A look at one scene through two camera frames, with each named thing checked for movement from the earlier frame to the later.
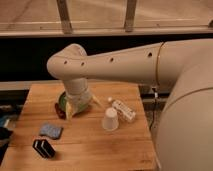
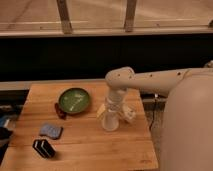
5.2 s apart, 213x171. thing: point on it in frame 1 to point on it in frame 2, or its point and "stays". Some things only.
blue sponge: [51, 131] stays
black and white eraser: [44, 148] stays
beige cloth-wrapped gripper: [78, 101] to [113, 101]
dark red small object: [61, 114] stays
